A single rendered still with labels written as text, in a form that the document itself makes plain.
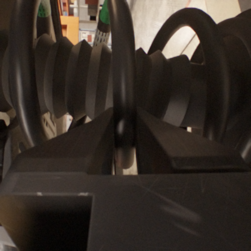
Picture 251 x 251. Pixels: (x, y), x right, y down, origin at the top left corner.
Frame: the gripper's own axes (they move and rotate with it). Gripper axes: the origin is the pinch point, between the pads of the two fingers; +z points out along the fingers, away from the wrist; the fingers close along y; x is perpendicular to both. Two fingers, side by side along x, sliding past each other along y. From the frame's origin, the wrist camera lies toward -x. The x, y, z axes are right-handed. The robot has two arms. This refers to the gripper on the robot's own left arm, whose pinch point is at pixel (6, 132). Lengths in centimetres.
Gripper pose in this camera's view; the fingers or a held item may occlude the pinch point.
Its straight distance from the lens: 19.6
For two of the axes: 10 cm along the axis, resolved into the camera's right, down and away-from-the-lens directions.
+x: -1.0, 4.0, -9.1
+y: 9.8, 1.8, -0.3
